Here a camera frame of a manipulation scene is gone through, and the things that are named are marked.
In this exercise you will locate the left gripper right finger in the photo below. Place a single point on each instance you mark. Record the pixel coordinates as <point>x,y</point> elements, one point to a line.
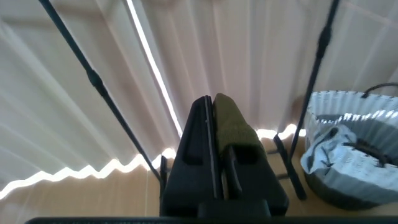
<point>258,180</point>

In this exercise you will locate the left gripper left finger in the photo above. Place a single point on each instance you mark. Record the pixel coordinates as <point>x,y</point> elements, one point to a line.
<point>192,174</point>

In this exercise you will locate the green printed t-shirt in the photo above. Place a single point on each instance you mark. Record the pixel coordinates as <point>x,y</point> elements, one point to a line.
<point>230,124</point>

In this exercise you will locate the white laundry basket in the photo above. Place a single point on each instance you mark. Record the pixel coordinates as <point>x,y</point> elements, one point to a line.
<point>357,186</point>

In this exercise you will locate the black clothes rack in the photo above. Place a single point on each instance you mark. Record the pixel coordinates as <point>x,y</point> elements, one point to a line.
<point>94,81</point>

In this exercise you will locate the pale grey shorts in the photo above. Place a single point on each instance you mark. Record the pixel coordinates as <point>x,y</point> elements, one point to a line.
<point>323,155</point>

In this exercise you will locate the beige curtain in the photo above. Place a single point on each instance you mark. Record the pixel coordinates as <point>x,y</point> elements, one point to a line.
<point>248,62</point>

